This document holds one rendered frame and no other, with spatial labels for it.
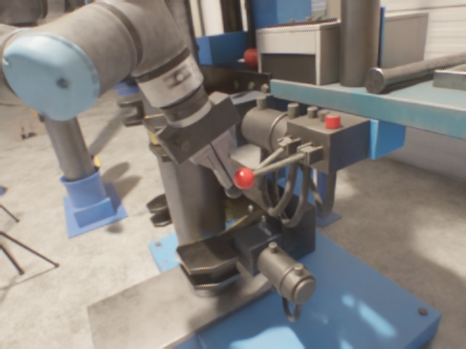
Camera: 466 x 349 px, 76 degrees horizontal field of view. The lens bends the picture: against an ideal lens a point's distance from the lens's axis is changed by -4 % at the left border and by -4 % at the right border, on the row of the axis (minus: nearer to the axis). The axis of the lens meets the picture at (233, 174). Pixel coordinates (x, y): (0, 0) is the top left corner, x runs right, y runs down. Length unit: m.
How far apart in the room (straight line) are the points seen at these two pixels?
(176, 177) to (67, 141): 1.34
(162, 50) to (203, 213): 0.82
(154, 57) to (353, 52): 0.41
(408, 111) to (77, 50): 0.50
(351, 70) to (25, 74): 0.57
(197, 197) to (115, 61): 0.81
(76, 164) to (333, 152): 2.00
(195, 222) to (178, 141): 0.74
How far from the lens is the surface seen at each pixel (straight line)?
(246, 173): 0.50
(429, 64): 0.76
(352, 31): 0.69
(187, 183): 1.09
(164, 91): 0.45
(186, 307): 1.44
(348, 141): 0.61
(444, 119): 0.58
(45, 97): 0.38
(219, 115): 0.50
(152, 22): 0.43
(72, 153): 2.34
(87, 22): 0.38
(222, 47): 1.26
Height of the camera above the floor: 1.21
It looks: 26 degrees down
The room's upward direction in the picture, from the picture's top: 8 degrees counter-clockwise
